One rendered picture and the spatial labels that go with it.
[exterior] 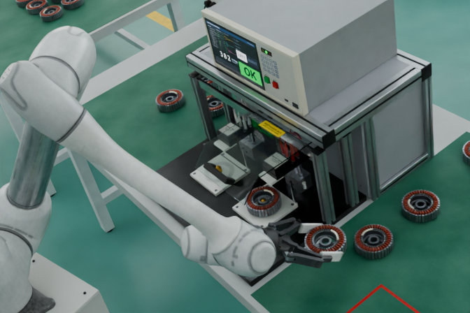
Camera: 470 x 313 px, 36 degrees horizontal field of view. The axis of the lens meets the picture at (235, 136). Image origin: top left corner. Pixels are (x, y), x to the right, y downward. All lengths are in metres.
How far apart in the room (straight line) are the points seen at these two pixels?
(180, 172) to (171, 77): 0.64
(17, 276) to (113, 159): 0.53
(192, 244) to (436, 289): 0.70
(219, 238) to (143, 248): 1.80
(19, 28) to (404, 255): 2.41
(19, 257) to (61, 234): 1.60
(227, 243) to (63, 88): 0.50
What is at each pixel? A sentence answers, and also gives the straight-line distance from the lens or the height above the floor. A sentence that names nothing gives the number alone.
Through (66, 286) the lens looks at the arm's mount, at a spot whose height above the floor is 0.86.
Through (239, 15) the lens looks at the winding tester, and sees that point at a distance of 2.21.
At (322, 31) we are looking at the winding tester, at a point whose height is 1.32.
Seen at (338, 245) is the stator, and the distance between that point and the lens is 1.97.
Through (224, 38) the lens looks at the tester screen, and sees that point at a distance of 2.23.
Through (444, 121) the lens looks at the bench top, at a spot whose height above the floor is 0.75.
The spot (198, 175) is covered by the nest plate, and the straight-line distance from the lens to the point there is 2.48.
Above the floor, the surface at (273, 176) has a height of 0.89.
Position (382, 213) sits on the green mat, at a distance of 2.28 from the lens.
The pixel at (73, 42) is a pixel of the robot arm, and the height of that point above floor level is 1.58.
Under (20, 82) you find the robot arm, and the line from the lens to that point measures 1.63.
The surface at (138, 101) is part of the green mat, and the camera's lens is 2.98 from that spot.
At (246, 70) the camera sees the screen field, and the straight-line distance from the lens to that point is 2.22.
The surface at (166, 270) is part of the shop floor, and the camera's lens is 3.30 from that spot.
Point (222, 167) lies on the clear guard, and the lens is 2.08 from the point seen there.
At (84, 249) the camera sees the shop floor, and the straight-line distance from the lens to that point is 3.55.
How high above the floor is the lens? 2.38
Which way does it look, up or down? 38 degrees down
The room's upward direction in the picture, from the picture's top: 14 degrees counter-clockwise
